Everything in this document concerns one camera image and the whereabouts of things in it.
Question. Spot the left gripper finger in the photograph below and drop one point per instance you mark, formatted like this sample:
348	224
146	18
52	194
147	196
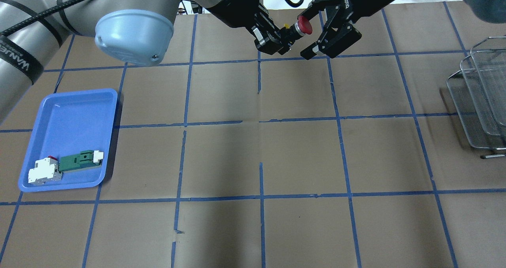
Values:
272	42
265	22

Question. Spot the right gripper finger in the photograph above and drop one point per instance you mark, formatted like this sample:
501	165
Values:
331	7
338	34

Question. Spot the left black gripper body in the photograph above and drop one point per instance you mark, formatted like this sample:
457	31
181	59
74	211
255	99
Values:
231	8

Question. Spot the red emergency stop button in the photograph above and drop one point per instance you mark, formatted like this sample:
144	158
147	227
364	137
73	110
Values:
299	29

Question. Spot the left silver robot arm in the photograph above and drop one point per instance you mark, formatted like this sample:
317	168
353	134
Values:
132	31

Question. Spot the brown paper table cover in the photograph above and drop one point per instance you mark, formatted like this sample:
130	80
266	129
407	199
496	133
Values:
224	158

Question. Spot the blue plastic tray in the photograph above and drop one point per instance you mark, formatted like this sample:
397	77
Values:
66	124

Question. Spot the green terminal block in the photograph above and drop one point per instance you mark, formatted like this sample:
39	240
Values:
81	161

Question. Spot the white circuit breaker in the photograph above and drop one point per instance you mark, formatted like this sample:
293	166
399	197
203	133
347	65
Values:
44	170

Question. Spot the silver wire mesh shelf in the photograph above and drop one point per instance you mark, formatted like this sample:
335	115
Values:
477	91

